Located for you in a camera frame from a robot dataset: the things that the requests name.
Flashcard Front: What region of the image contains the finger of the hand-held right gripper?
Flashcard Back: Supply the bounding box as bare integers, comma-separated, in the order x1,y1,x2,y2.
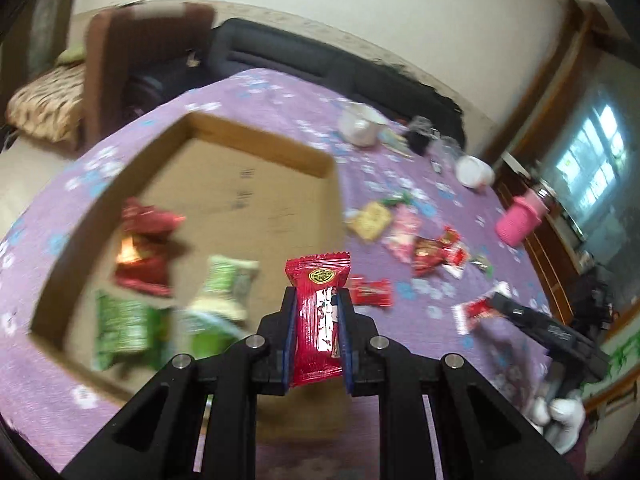
487,292,555,335

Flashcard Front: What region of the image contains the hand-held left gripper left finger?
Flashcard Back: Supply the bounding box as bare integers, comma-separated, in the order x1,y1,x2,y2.
62,285,301,480

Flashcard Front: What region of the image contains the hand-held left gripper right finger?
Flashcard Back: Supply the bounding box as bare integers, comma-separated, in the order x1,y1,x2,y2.
337,287,581,480

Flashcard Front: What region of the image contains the red snack packet yellow emblem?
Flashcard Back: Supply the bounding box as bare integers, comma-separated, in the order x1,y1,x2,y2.
285,254,352,387

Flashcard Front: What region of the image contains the red and white snack packet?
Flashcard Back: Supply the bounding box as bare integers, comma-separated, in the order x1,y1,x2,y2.
452,282,511,334

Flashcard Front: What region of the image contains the cardboard box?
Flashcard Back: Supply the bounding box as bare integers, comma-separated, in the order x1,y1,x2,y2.
29,112,346,407

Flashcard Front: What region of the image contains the person's right hand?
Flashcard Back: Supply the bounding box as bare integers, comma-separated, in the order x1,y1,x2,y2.
530,392,587,455

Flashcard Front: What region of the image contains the small red snack packet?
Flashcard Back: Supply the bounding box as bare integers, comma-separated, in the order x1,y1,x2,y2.
350,276,395,309

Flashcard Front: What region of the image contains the wooden cabinet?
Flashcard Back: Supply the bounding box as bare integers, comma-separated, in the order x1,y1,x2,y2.
494,154,592,327

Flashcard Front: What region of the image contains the green and white snack packet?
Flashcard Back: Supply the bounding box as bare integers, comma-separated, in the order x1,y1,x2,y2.
192,255,261,322

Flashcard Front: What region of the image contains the light green snack packet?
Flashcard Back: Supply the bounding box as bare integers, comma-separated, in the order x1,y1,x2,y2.
181,310,242,361

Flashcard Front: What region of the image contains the red snack packet white edge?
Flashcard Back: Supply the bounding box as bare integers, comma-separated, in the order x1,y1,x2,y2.
440,227,471,279

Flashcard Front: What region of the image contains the pink cup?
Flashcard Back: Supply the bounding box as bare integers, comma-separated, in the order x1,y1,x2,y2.
495,190,552,247

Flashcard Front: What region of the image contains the pink snack packet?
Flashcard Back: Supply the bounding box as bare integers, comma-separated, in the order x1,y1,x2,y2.
382,207,422,264

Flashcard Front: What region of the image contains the yellow cracker packet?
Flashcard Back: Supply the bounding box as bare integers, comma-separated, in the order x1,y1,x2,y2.
346,201,393,242

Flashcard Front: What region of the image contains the white bowl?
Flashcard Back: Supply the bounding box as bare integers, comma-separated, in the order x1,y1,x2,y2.
455,155,496,189

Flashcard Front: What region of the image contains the shiny red snack packet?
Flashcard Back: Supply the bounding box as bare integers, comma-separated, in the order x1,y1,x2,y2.
114,236,174,299

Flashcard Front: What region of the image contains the dark green snack packet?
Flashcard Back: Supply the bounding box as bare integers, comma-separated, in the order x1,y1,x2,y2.
94,291,167,372

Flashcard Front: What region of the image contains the dark red snack packet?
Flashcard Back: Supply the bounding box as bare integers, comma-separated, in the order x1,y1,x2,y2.
122,199,187,242

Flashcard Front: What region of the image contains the black small object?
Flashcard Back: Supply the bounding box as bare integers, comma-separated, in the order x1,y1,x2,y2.
407,130,434,156

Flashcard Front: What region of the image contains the white mug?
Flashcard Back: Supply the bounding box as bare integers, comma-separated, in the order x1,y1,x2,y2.
338,102,389,147

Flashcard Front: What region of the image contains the purple floral tablecloth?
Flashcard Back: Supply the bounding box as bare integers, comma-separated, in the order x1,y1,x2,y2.
0,67,576,476

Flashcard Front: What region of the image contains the black sofa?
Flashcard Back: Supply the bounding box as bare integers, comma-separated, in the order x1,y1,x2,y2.
206,17,467,149

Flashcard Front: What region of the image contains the brown armchair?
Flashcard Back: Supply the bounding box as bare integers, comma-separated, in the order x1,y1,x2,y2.
82,2,216,147

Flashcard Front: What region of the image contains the patterned cushion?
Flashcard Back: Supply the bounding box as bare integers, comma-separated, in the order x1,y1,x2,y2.
6,62,87,144

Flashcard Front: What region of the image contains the green pillow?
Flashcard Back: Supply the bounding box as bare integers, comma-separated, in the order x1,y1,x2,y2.
54,45,89,67

